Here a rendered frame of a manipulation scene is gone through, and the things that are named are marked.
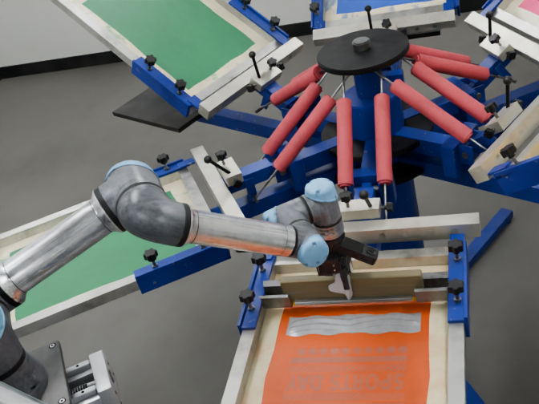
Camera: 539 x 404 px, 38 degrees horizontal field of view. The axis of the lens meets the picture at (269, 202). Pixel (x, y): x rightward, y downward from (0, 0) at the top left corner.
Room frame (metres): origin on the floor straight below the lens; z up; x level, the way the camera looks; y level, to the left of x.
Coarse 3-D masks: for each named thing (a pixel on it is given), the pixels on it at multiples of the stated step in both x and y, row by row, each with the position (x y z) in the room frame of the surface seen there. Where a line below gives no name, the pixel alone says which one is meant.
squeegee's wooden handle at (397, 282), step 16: (368, 272) 1.59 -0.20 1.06; (384, 272) 1.57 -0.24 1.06; (400, 272) 1.55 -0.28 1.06; (416, 272) 1.53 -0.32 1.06; (288, 288) 1.64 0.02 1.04; (304, 288) 1.62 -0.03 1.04; (320, 288) 1.61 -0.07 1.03; (352, 288) 1.58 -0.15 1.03; (368, 288) 1.56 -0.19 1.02; (384, 288) 1.55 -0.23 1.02; (400, 288) 1.54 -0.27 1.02; (416, 288) 1.52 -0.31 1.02
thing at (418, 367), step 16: (368, 304) 1.58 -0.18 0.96; (384, 304) 1.56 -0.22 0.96; (400, 304) 1.55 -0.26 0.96; (416, 304) 1.53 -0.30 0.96; (352, 336) 1.48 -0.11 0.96; (368, 336) 1.46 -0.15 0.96; (384, 336) 1.45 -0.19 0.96; (400, 336) 1.43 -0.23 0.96; (416, 336) 1.42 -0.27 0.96; (416, 352) 1.36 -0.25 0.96; (416, 368) 1.31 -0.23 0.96; (416, 384) 1.27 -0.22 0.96; (416, 400) 1.22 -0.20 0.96
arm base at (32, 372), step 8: (24, 352) 1.31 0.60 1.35; (24, 360) 1.29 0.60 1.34; (32, 360) 1.31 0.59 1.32; (16, 368) 1.27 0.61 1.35; (24, 368) 1.28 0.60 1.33; (32, 368) 1.29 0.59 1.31; (40, 368) 1.31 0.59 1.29; (0, 376) 1.25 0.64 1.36; (8, 376) 1.25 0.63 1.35; (16, 376) 1.26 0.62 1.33; (24, 376) 1.27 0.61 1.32; (32, 376) 1.28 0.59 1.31; (40, 376) 1.29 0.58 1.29; (8, 384) 1.25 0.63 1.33; (16, 384) 1.25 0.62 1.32; (24, 384) 1.26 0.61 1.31; (32, 384) 1.27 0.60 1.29; (40, 384) 1.27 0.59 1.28; (24, 392) 1.25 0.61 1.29; (32, 392) 1.25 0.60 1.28; (40, 392) 1.26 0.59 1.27
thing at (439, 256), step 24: (288, 264) 1.80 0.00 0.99; (360, 264) 1.73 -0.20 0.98; (384, 264) 1.71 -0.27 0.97; (408, 264) 1.68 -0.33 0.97; (432, 264) 1.66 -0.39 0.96; (264, 312) 1.66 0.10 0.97; (456, 336) 1.35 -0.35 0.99; (240, 360) 1.47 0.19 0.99; (456, 360) 1.27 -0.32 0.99; (240, 384) 1.39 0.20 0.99; (456, 384) 1.20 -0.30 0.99
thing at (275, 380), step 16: (336, 304) 1.62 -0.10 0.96; (352, 304) 1.60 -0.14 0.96; (288, 320) 1.61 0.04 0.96; (288, 336) 1.55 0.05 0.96; (304, 336) 1.53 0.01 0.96; (320, 336) 1.51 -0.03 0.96; (336, 336) 1.50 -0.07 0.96; (288, 352) 1.49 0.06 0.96; (272, 368) 1.45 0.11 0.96; (288, 368) 1.43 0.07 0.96; (272, 384) 1.40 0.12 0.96; (272, 400) 1.34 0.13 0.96
